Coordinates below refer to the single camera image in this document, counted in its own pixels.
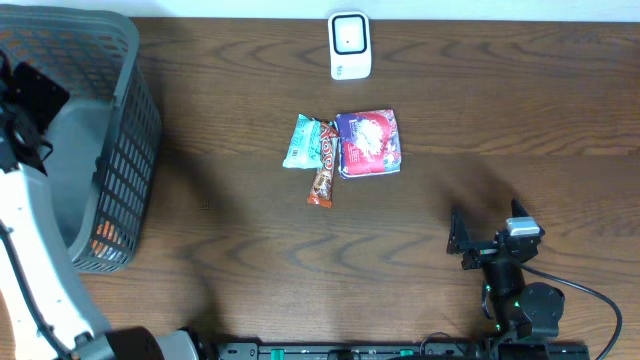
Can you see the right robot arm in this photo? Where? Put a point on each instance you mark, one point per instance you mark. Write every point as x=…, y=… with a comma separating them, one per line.
x=527, y=315

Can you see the white barcode scanner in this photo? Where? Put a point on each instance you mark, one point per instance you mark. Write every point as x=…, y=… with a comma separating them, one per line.
x=349, y=45

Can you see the brown orange candy bar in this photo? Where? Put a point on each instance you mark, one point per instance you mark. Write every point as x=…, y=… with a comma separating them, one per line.
x=321, y=190

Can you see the small orange snack packet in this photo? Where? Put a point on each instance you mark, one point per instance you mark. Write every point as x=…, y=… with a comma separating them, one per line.
x=108, y=243

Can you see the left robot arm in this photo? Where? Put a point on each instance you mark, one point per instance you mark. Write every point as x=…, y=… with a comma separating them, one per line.
x=52, y=314

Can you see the purple red snack bag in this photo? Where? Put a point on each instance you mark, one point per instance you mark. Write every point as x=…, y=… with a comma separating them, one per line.
x=369, y=143

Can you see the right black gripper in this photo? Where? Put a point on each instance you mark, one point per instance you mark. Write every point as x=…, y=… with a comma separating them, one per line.
x=460, y=243

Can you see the grey plastic mesh basket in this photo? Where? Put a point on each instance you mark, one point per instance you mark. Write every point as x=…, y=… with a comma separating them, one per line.
x=82, y=80

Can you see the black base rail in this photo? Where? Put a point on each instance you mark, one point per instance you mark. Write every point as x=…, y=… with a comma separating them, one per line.
x=434, y=349

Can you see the teal snack packet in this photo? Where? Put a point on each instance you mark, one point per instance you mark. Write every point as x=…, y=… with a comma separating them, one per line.
x=304, y=147

